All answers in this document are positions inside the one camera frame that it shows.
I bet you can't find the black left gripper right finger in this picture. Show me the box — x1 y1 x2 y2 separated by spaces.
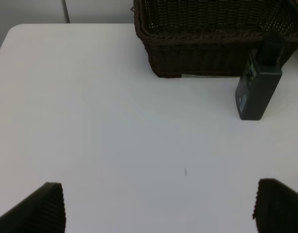
252 179 298 233

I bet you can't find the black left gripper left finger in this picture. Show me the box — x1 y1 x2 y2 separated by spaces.
0 182 66 233

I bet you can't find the dark green pump bottle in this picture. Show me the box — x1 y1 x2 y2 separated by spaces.
235 33 285 120

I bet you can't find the dark brown wicker basket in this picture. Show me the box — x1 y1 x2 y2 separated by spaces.
132 0 298 78

